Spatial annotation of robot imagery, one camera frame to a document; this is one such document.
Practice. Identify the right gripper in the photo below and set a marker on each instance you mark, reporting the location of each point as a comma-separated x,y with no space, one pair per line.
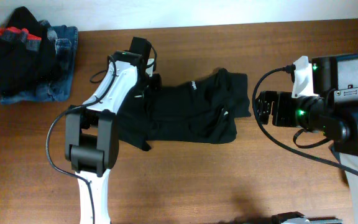
281,100

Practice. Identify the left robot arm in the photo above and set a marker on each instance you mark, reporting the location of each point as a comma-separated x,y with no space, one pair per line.
91,135

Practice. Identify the folded blue denim jeans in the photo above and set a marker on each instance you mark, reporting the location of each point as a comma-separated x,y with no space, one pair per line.
65,42

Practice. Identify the black t-shirt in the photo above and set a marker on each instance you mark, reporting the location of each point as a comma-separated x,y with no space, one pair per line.
202,110

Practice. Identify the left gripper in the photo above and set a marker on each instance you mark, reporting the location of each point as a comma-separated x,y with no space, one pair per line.
157,78

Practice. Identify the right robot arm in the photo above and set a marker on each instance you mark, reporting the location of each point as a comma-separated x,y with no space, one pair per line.
324,99

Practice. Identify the black garment with red trim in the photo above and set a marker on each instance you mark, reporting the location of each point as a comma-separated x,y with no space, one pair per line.
27,55

